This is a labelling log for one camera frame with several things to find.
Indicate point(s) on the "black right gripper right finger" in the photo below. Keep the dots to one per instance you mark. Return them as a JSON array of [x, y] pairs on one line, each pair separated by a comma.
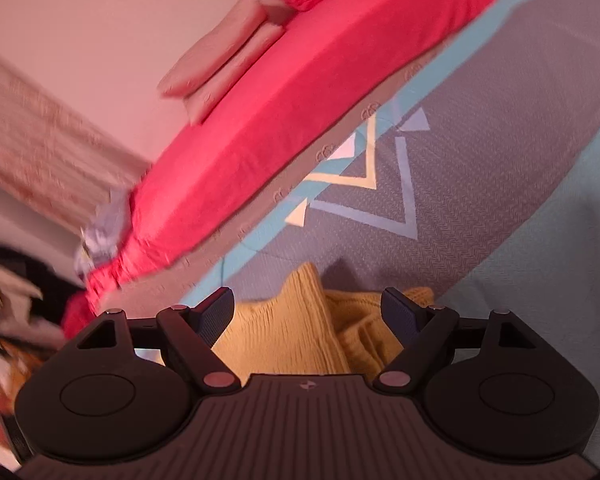
[[491, 387]]

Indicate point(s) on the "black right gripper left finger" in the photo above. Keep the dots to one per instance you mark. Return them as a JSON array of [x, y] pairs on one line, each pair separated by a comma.
[[123, 387]]

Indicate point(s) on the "tan cable-knit cardigan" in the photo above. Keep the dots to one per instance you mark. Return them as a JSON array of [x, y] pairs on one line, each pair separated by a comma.
[[308, 330]]

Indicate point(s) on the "blue grey patterned blanket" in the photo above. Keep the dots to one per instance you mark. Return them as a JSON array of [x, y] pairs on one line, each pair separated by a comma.
[[480, 179]]

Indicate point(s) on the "pale patterned curtain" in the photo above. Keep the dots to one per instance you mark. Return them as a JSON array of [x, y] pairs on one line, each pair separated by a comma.
[[52, 159]]

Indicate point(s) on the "lower pale pink pillow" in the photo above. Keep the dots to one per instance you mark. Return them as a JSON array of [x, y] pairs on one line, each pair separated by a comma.
[[200, 103]]

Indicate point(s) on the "pink bed sheet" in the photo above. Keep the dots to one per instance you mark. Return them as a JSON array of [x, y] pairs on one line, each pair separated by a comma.
[[217, 180]]

